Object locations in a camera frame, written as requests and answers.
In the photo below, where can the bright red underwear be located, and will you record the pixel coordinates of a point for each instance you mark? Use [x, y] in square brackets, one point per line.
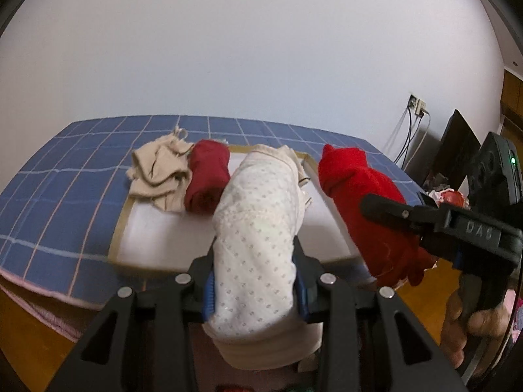
[355, 188]

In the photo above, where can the shallow cardboard tray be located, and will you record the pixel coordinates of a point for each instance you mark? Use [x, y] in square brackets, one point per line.
[155, 237]

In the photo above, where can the blue plaid cloth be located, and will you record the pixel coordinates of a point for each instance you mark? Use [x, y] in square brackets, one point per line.
[61, 188]

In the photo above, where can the beige underwear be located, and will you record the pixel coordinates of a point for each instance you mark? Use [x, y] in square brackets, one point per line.
[157, 175]

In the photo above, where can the white dotted underwear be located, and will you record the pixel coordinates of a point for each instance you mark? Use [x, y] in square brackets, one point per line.
[253, 232]

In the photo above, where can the person's right hand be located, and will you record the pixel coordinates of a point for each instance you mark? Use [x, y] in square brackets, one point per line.
[455, 326]

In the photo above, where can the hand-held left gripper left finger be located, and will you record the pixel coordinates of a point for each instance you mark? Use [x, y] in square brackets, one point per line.
[209, 294]

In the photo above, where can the dark red underwear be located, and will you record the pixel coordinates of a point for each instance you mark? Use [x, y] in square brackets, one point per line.
[206, 179]

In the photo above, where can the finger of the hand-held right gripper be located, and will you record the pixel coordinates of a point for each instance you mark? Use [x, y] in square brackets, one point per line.
[392, 210]
[457, 260]

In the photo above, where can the wall socket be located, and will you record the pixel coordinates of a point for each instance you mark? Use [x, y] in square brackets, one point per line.
[412, 101]

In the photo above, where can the wooden cabinet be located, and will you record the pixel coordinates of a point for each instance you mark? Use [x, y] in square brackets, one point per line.
[514, 102]

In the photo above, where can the red shiny object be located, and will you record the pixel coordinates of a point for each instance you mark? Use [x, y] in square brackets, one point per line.
[452, 198]

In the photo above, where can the black monitor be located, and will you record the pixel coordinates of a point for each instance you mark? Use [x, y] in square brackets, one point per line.
[455, 147]

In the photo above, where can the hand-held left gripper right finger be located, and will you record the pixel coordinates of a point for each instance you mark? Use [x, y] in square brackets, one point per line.
[301, 298]

